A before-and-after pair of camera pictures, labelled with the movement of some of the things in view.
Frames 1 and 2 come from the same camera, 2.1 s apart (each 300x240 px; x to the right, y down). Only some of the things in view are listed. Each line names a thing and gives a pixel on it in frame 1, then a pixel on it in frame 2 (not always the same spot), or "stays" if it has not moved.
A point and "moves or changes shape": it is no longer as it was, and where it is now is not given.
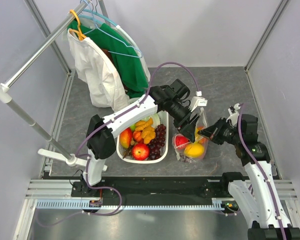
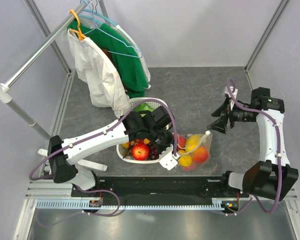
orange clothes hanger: [80, 35] stays
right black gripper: [212, 132] → [220, 125]
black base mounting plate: [152, 187] stays
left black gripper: [189, 131] → [171, 141]
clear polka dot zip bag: [187, 151] moves or changes shape
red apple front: [140, 151] stays
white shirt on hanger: [93, 68] stays
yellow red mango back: [203, 140] → [191, 142]
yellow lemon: [194, 150] → [184, 159]
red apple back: [180, 142] stays
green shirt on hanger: [125, 59] stays
